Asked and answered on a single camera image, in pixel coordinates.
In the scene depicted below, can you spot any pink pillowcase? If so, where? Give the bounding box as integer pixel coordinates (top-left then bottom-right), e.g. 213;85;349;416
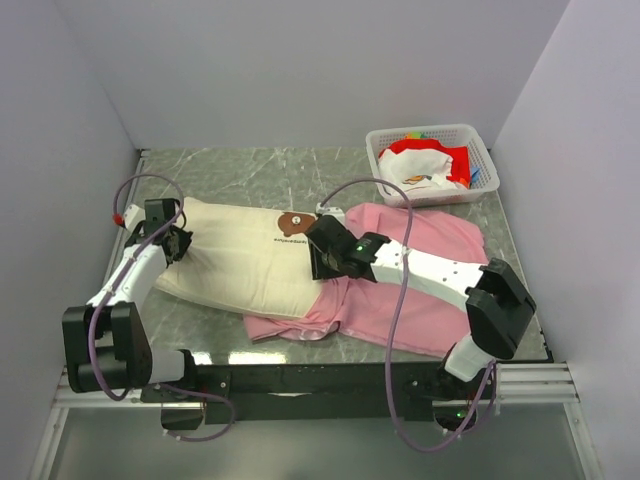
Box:
243;202;489;358

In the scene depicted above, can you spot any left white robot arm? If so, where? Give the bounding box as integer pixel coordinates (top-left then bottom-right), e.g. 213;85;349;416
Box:
62;198;200;402

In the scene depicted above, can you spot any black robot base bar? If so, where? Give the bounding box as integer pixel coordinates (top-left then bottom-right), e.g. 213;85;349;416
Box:
140;361;496;430

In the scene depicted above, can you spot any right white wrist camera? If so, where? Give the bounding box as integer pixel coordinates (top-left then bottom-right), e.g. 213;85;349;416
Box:
315;203;346;225

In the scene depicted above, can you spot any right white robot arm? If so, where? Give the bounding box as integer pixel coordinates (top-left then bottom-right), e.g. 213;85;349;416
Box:
305;215;536;400

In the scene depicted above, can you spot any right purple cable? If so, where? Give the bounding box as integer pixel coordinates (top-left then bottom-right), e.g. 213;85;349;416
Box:
319;179;499;454

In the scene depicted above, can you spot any white plastic basket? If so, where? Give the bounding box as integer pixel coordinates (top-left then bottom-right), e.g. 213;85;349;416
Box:
366;124;500;206

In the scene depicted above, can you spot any cream pillow with bear print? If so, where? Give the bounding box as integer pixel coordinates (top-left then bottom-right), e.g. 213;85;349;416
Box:
155;197;322;319

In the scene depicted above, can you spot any red and white cloth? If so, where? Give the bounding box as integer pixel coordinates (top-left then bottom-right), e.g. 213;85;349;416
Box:
378;138;472;197

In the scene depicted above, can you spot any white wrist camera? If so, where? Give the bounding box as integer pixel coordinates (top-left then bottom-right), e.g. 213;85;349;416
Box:
315;203;346;225
112;204;145;233

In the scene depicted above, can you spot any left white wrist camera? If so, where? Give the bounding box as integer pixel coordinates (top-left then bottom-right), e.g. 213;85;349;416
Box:
112;204;145;233

